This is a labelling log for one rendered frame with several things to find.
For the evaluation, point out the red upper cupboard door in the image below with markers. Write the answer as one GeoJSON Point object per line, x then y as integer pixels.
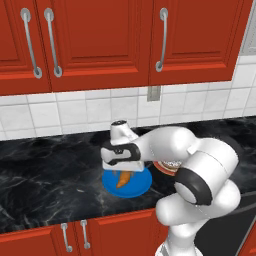
{"type": "Point", "coordinates": [13, 43]}
{"type": "Point", "coordinates": [200, 33]}
{"type": "Point", "coordinates": [96, 36]}

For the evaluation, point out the grey wall outlet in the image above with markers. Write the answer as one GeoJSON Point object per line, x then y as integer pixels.
{"type": "Point", "coordinates": [154, 93]}

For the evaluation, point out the orange croissant pastry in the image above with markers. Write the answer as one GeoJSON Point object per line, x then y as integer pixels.
{"type": "Point", "coordinates": [122, 179]}

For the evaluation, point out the frosted brown donut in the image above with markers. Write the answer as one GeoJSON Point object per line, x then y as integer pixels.
{"type": "Point", "coordinates": [170, 164]}

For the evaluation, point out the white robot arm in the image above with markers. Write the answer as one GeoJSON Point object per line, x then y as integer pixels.
{"type": "Point", "coordinates": [200, 173]}

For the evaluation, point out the red cupboard door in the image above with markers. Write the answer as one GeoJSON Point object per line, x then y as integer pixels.
{"type": "Point", "coordinates": [30, 241]}
{"type": "Point", "coordinates": [123, 233]}
{"type": "Point", "coordinates": [13, 43]}
{"type": "Point", "coordinates": [96, 36]}
{"type": "Point", "coordinates": [200, 33]}

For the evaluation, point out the blue round plate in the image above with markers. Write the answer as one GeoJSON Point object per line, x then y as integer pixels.
{"type": "Point", "coordinates": [133, 186]}

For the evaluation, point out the red lower cupboard panel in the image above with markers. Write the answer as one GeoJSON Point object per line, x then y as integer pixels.
{"type": "Point", "coordinates": [250, 245]}

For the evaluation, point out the black dishwasher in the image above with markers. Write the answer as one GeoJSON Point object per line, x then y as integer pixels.
{"type": "Point", "coordinates": [226, 230]}

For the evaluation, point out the red lower cupboard door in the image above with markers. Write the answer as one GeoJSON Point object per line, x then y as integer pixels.
{"type": "Point", "coordinates": [30, 241]}
{"type": "Point", "coordinates": [123, 233]}

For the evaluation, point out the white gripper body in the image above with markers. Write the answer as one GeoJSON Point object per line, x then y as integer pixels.
{"type": "Point", "coordinates": [123, 165]}

